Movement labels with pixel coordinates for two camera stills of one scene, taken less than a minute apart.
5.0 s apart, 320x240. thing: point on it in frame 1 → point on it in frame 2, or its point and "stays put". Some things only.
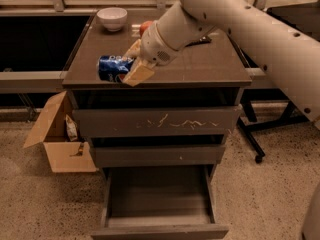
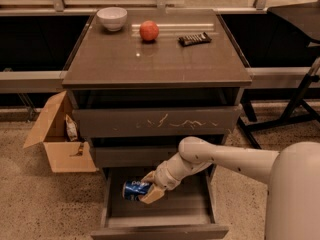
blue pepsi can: (113, 68) → (133, 189)
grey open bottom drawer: (159, 202) stays put
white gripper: (154, 47) → (163, 177)
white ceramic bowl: (112, 18) stays put
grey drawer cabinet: (158, 139) stays put
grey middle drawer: (151, 157) stays put
